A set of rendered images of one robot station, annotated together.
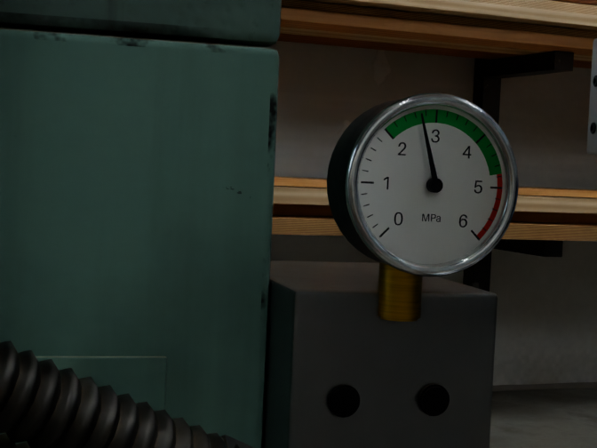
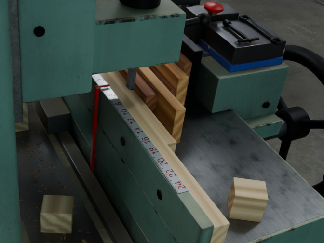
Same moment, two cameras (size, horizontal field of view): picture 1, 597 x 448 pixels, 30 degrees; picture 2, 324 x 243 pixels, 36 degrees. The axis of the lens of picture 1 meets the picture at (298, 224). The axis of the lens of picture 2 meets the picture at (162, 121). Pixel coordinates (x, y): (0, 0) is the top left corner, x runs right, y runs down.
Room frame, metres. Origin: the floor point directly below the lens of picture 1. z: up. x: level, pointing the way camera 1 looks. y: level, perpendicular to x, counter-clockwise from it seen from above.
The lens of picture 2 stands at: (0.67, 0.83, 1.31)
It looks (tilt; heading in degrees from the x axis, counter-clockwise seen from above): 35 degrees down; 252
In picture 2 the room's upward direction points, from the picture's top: 9 degrees clockwise
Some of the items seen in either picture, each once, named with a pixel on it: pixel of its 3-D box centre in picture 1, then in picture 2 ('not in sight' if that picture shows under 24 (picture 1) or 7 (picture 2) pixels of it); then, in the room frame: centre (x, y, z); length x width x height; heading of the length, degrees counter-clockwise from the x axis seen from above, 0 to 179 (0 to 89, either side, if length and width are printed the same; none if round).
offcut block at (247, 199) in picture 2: not in sight; (247, 199); (0.43, 0.46, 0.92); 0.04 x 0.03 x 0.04; 164
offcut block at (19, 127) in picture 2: not in sight; (12, 114); (0.70, 0.14, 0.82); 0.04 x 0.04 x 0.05; 14
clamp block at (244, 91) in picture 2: not in sight; (224, 74); (0.36, 0.18, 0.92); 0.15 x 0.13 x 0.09; 105
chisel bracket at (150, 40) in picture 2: not in sight; (120, 36); (0.55, 0.27, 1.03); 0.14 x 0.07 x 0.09; 15
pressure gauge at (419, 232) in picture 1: (414, 210); not in sight; (0.40, -0.04, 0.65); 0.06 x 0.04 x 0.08; 105
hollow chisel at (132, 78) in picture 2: not in sight; (131, 71); (0.53, 0.26, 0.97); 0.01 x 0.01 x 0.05; 15
